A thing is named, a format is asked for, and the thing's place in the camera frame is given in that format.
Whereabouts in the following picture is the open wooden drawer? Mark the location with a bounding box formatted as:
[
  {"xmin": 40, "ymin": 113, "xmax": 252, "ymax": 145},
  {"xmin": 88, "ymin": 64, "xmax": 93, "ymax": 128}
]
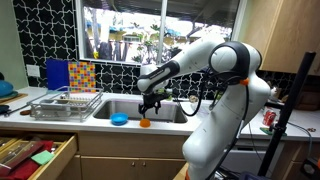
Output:
[{"xmin": 0, "ymin": 131, "xmax": 78, "ymax": 180}]

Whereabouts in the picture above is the red soda can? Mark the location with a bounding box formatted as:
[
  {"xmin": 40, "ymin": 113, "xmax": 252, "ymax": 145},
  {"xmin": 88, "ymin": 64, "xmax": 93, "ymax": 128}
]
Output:
[{"xmin": 262, "ymin": 108, "xmax": 278, "ymax": 127}]

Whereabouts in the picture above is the white framed window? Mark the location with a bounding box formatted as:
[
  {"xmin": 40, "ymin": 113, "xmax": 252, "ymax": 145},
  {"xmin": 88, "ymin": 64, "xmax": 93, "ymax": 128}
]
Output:
[{"xmin": 74, "ymin": 0, "xmax": 248, "ymax": 68}]

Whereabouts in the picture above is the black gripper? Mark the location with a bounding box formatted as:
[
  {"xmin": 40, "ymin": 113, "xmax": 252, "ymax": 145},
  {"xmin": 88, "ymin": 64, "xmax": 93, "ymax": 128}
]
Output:
[{"xmin": 138, "ymin": 92, "xmax": 164, "ymax": 120}]

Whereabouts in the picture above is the black tripod pole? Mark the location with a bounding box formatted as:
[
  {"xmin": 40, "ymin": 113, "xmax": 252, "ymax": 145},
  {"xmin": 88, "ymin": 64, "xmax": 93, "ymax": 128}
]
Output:
[{"xmin": 258, "ymin": 51, "xmax": 317, "ymax": 178}]

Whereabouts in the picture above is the multicoloured checkered cutting board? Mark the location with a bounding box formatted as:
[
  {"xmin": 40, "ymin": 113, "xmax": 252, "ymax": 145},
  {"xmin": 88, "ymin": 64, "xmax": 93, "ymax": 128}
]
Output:
[{"xmin": 68, "ymin": 61, "xmax": 97, "ymax": 94}]

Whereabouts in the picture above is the wooden cutting board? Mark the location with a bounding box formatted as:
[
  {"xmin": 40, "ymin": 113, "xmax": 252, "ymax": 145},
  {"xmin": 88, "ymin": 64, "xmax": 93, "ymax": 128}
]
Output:
[{"xmin": 0, "ymin": 93, "xmax": 29, "ymax": 105}]

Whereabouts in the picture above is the blue cutting board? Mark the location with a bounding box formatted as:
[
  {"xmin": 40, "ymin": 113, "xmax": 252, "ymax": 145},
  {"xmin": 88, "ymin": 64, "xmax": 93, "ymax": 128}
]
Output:
[{"xmin": 45, "ymin": 58, "xmax": 70, "ymax": 91}]

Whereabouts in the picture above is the white wall switch plate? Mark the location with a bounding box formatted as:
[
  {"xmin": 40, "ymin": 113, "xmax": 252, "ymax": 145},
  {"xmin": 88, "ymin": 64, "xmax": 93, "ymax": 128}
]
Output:
[{"xmin": 26, "ymin": 64, "xmax": 41, "ymax": 78}]

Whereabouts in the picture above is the small orange plastic bowl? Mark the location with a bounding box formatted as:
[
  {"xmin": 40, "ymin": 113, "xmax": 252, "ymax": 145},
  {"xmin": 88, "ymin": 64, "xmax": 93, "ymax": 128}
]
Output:
[{"xmin": 139, "ymin": 118, "xmax": 152, "ymax": 129}]

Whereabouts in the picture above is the wooden wall cabinet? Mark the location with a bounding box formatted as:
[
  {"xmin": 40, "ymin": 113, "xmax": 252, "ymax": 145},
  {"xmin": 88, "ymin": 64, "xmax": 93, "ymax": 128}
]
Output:
[{"xmin": 238, "ymin": 0, "xmax": 320, "ymax": 76}]

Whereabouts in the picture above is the teal pot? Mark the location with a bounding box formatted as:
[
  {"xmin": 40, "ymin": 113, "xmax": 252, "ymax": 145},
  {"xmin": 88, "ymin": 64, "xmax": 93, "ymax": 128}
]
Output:
[{"xmin": 0, "ymin": 79, "xmax": 15, "ymax": 98}]

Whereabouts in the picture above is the red cloth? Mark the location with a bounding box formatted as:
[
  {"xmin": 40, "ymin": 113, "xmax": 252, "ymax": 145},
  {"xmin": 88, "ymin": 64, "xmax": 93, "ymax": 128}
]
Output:
[{"xmin": 0, "ymin": 140, "xmax": 54, "ymax": 180}]

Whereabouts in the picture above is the blue plastic bowl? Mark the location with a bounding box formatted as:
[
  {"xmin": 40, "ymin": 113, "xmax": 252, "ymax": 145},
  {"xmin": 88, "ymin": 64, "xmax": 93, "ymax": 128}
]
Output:
[{"xmin": 110, "ymin": 112, "xmax": 129, "ymax": 127}]

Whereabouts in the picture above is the wooden base cabinet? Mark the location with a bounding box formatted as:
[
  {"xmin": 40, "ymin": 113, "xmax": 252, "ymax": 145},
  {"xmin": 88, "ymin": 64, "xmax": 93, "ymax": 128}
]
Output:
[{"xmin": 56, "ymin": 131, "xmax": 188, "ymax": 180}]

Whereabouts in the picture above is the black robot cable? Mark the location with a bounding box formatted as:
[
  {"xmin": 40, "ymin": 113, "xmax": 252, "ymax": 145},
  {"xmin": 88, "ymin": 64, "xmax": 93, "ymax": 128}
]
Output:
[{"xmin": 178, "ymin": 66, "xmax": 251, "ymax": 180}]

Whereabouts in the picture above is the green sponge cloth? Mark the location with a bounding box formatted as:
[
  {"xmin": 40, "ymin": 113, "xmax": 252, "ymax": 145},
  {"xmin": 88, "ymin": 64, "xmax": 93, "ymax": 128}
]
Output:
[{"xmin": 30, "ymin": 150, "xmax": 55, "ymax": 166}]

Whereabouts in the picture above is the stainless steel sink basin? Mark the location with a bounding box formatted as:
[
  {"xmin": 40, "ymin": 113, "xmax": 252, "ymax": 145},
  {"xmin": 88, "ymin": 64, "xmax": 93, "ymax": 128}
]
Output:
[{"xmin": 93, "ymin": 99, "xmax": 189, "ymax": 124}]

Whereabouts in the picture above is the metal wire dish rack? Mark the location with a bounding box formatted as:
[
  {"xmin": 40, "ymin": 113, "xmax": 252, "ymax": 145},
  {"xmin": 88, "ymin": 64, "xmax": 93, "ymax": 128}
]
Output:
[{"xmin": 29, "ymin": 85, "xmax": 104, "ymax": 123}]

